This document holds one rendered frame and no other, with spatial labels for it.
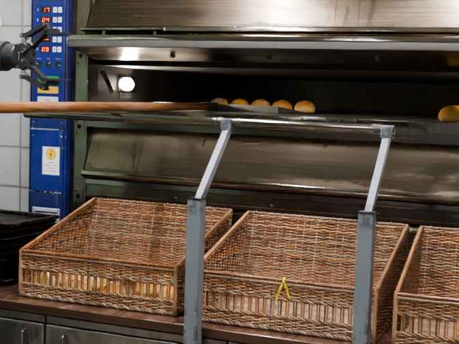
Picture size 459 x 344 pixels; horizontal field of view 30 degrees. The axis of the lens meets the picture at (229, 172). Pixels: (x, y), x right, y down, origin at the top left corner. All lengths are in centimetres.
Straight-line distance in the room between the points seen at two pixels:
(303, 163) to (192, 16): 64
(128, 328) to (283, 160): 79
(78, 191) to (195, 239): 95
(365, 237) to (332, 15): 90
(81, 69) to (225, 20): 60
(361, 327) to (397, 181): 68
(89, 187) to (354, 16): 115
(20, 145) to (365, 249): 160
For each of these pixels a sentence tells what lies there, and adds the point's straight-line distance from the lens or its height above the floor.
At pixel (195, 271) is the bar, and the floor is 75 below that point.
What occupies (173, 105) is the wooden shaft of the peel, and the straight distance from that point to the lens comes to 310.
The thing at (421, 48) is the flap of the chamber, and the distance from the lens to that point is 265.
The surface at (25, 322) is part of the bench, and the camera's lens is 278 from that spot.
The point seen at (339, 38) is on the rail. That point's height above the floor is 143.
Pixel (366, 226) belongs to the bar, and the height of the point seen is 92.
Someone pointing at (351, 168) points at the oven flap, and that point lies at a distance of 284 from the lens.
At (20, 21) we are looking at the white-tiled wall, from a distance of 338.
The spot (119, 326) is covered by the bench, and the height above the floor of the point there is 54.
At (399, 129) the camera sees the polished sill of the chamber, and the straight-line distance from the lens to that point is 280.
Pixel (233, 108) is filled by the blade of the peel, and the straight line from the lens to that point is 345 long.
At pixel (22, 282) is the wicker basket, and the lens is 282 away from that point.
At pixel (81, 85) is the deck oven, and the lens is 322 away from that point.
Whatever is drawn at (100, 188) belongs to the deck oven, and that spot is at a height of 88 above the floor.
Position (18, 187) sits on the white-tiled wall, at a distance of 339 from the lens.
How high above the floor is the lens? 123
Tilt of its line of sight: 5 degrees down
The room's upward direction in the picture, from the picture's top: 2 degrees clockwise
